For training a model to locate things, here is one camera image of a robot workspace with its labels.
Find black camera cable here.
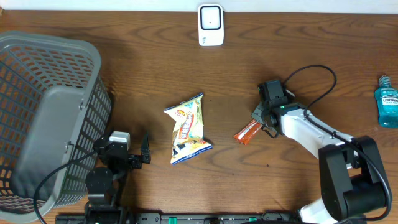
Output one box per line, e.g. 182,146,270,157
281,64,393,222
32,151,99,224

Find grey plastic shopping basket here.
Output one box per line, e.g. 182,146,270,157
1,31,111,223

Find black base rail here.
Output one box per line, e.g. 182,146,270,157
55,213,368,224

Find red snack bar wrapper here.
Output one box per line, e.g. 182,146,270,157
233,119,262,145

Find black left camera cable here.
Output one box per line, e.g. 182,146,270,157
32,151,99,224

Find yellow white snack bag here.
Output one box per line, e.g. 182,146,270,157
164,93,213,165

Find white barcode scanner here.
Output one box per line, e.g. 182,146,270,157
197,4,224,47

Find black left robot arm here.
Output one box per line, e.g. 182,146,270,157
83,131,151,224

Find black right camera cable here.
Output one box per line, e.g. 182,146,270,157
281,64,393,222

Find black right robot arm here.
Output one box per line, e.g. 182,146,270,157
252,80,392,223

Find blue mouthwash bottle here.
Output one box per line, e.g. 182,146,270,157
374,75,397,128

